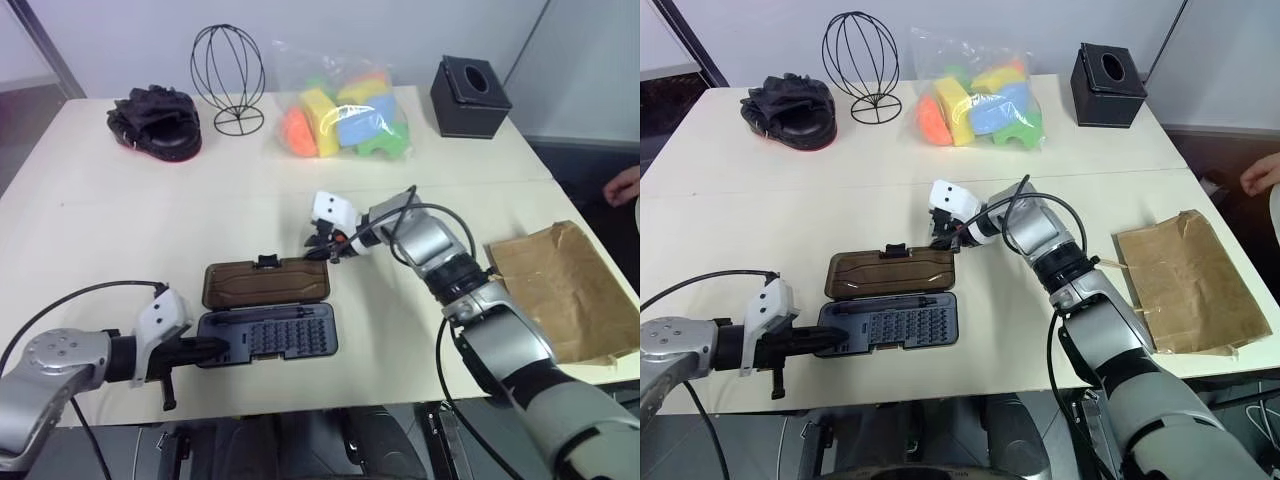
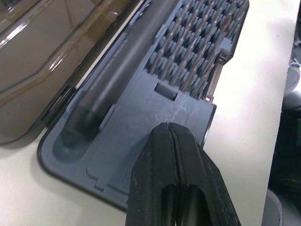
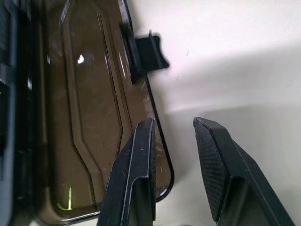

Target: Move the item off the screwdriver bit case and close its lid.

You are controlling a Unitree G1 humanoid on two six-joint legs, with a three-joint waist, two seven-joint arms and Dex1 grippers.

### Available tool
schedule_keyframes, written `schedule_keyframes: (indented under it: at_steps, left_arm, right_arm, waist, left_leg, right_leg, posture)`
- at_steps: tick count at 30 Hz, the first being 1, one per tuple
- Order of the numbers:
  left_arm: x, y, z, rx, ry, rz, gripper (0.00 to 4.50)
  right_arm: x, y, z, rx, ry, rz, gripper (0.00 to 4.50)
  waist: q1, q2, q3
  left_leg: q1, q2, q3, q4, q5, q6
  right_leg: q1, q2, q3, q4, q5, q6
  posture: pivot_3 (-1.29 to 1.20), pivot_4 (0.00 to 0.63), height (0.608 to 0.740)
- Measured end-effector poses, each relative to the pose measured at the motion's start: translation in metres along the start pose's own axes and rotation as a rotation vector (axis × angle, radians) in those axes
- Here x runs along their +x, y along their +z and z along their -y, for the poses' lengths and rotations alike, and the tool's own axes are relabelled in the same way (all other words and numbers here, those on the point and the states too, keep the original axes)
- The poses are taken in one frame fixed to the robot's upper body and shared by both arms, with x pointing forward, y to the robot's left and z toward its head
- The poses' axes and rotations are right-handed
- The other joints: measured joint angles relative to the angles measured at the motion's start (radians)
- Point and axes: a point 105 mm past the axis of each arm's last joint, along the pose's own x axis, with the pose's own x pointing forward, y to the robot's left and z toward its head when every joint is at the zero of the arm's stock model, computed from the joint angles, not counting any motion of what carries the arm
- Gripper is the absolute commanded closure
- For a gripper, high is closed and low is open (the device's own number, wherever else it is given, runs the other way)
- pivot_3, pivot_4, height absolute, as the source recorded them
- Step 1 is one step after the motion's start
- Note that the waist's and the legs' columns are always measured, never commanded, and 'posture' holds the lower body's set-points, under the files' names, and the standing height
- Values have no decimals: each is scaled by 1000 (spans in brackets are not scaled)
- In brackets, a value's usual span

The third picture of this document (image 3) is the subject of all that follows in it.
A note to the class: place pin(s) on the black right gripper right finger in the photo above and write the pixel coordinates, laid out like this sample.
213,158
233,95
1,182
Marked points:
225,174

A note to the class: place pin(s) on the screwdriver bit case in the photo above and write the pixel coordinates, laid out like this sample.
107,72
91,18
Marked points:
94,94

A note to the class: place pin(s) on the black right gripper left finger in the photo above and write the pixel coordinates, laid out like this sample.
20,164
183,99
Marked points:
131,169

